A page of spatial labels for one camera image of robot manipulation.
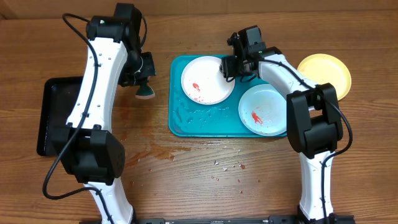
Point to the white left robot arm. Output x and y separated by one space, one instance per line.
85 145

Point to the teal plastic serving tray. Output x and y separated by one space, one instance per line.
190 119

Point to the green and pink sponge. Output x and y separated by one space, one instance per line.
145 92

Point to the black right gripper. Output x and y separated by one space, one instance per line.
226 66

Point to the black rectangular water tray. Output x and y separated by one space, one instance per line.
59 98

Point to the white plate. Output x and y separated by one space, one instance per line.
203 82

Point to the light blue plate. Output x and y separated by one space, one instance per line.
262 109

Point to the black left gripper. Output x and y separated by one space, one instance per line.
125 80

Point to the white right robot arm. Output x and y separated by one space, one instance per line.
314 125

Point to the yellow plate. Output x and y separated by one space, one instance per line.
324 68

